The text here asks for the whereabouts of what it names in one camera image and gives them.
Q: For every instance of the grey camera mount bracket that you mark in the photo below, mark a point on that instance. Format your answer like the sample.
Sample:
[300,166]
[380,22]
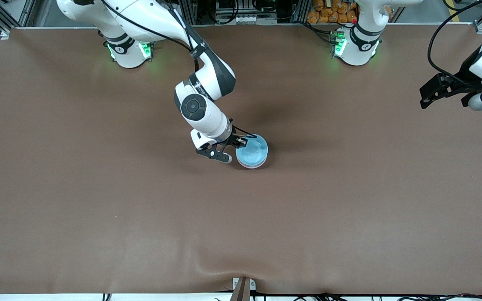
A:
[243,288]

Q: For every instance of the black electronics box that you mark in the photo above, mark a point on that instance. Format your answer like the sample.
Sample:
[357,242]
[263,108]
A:
[245,11]

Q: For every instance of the blue bowl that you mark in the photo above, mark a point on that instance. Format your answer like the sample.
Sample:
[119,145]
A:
[253,152]

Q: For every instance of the white bowl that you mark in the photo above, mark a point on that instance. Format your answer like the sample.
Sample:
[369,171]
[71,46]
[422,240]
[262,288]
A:
[252,168]

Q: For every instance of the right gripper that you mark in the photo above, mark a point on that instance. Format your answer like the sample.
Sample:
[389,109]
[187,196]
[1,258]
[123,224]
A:
[234,138]

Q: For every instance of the brown table mat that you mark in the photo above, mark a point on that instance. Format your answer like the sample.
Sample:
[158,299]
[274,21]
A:
[241,234]

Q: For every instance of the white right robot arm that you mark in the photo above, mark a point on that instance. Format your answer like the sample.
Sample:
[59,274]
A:
[199,108]

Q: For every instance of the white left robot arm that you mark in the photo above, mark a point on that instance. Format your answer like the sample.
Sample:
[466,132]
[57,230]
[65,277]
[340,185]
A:
[358,50]

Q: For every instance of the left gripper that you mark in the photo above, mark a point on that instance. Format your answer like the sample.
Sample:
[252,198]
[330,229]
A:
[465,77]

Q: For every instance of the orange snack bags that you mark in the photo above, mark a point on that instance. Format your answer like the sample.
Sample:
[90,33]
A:
[333,11]

